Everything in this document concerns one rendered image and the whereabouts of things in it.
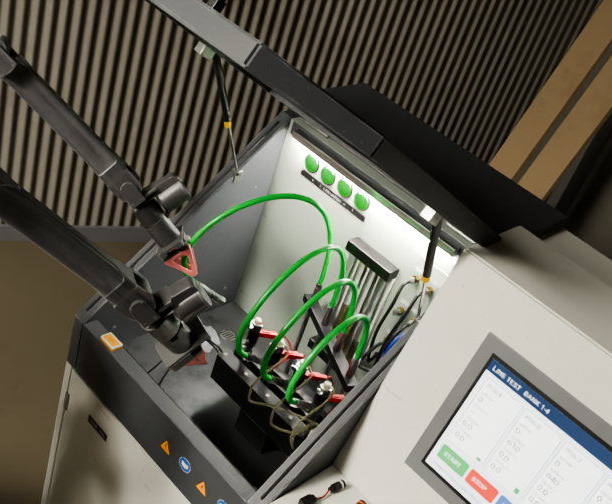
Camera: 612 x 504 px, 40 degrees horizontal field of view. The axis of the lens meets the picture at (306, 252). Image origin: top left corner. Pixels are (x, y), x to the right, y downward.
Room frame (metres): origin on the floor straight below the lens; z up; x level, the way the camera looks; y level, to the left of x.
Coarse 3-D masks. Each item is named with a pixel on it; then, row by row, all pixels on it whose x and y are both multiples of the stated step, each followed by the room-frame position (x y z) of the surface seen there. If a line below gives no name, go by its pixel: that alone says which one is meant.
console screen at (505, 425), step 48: (480, 384) 1.32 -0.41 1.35; (528, 384) 1.29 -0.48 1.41; (432, 432) 1.30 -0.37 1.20; (480, 432) 1.27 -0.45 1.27; (528, 432) 1.24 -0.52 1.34; (576, 432) 1.21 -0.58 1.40; (432, 480) 1.25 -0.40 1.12; (480, 480) 1.22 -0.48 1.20; (528, 480) 1.20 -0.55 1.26; (576, 480) 1.17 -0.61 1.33
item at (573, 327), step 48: (528, 240) 1.58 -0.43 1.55; (480, 288) 1.41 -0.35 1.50; (528, 288) 1.39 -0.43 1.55; (576, 288) 1.46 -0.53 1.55; (432, 336) 1.40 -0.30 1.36; (480, 336) 1.36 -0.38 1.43; (528, 336) 1.33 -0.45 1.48; (576, 336) 1.30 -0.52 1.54; (384, 384) 1.39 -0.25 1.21; (432, 384) 1.35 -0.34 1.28; (576, 384) 1.26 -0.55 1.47; (384, 432) 1.34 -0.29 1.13; (384, 480) 1.29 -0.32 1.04
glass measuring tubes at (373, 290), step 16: (352, 240) 1.77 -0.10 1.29; (352, 256) 1.76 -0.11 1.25; (368, 256) 1.73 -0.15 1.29; (352, 272) 1.78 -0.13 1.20; (368, 272) 1.73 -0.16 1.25; (384, 272) 1.70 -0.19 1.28; (368, 288) 1.73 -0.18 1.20; (384, 288) 1.72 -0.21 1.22; (336, 304) 1.77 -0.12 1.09; (368, 304) 1.71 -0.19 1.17; (336, 320) 1.75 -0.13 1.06; (336, 336) 1.76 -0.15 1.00; (352, 336) 1.73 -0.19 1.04; (368, 336) 1.71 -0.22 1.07; (320, 352) 1.74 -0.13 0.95; (352, 352) 1.70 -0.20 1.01
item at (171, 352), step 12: (180, 324) 1.21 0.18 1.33; (192, 324) 1.25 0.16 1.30; (180, 336) 1.19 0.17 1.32; (192, 336) 1.22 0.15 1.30; (204, 336) 1.22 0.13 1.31; (156, 348) 1.22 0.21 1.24; (168, 348) 1.19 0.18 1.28; (180, 348) 1.19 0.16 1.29; (192, 348) 1.20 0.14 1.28; (168, 360) 1.19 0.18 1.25
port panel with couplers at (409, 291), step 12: (420, 264) 1.69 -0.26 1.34; (408, 276) 1.70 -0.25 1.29; (420, 276) 1.69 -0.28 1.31; (432, 276) 1.67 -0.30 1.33; (444, 276) 1.65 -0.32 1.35; (408, 288) 1.69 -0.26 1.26; (420, 288) 1.68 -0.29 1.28; (432, 288) 1.66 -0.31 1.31; (408, 300) 1.69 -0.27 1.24; (432, 300) 1.66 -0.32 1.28; (396, 312) 1.66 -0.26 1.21; (384, 336) 1.70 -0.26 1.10; (396, 336) 1.68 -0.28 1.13
